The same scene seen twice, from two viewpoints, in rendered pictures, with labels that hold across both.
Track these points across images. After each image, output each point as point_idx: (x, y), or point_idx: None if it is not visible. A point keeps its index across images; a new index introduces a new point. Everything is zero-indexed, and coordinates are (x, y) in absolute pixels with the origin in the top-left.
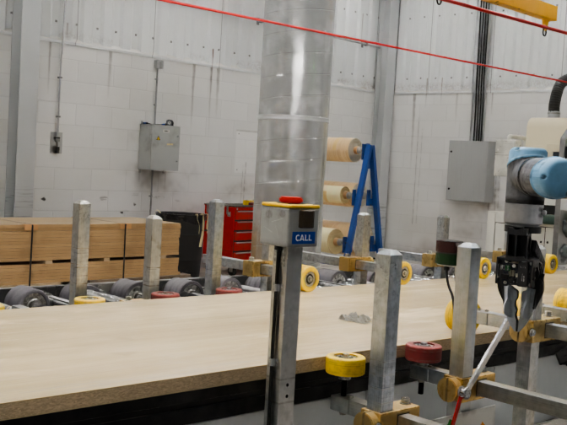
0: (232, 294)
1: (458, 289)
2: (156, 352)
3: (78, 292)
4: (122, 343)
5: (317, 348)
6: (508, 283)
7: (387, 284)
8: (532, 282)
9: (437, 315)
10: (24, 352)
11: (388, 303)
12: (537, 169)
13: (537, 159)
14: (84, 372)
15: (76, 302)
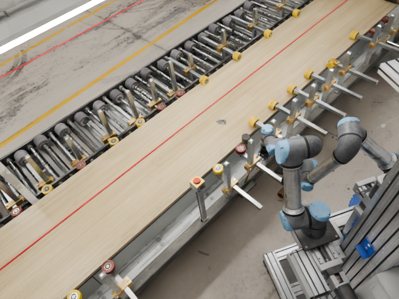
0: (181, 98)
1: (248, 149)
2: (167, 177)
3: (135, 113)
4: (157, 170)
5: (210, 159)
6: (261, 156)
7: (226, 171)
8: (268, 158)
9: (247, 105)
10: (135, 187)
11: (227, 174)
12: (267, 148)
13: (268, 141)
14: (152, 200)
15: (136, 124)
